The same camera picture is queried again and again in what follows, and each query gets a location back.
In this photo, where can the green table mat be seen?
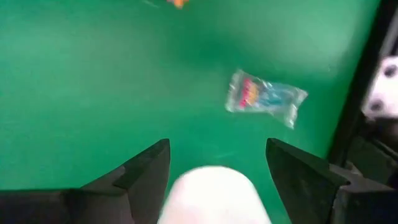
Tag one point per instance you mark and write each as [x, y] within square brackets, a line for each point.
[93, 77]

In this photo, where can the clear bag multicolour candy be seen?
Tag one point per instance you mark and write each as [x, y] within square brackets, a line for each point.
[264, 96]

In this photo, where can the silver mounting bracket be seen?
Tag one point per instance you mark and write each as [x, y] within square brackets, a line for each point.
[381, 90]

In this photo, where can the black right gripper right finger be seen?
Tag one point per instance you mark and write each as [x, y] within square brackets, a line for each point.
[342, 205]

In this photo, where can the red candy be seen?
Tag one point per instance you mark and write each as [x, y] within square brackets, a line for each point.
[178, 3]

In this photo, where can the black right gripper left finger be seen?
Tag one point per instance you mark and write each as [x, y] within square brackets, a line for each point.
[77, 208]

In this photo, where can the black table frame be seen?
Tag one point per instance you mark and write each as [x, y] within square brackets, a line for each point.
[357, 93]

